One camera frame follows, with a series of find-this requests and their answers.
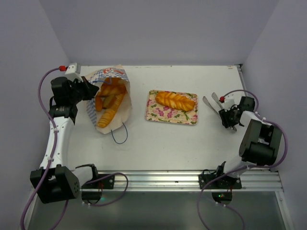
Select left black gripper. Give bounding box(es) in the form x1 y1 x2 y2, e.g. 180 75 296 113
68 76 99 104

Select metal tongs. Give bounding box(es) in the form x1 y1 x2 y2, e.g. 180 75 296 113
202 92 237 132

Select paper bag with blue pattern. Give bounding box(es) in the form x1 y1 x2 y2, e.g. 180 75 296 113
85 65 132 136

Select braided fake bread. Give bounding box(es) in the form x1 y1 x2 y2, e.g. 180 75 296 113
155 92 196 112

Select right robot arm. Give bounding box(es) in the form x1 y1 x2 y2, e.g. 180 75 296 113
213 96 282 188

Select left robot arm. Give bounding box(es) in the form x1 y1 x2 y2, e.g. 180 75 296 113
30 77 100 204

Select fake bread at bag back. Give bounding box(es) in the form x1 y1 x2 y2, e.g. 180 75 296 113
97 78 126 97

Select long sliced fake baguette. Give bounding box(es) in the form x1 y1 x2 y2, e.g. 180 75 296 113
97 93 126 128

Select floral tray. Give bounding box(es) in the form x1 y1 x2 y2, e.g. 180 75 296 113
145 90 198 126

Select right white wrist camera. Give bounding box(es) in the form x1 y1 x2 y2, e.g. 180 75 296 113
219 96 235 111

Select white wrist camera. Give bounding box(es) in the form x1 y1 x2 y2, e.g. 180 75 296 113
219 96 235 111
65 63 82 81

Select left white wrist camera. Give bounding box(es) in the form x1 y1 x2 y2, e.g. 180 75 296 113
65 63 82 81

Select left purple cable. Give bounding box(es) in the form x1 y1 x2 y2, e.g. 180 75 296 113
19 65 70 230

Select purple cable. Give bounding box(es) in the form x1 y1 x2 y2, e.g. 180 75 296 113
19 65 70 230
196 90 288 230

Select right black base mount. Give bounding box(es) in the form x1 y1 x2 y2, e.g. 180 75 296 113
198 169 242 205

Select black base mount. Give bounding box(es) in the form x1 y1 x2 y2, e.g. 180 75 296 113
198 169 242 205
81 174 115 204

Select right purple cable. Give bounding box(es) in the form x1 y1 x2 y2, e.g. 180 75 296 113
196 90 288 230

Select aluminium rail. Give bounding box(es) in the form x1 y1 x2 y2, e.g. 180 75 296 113
103 169 283 192

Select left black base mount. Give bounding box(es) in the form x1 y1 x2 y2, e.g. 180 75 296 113
81 174 115 204

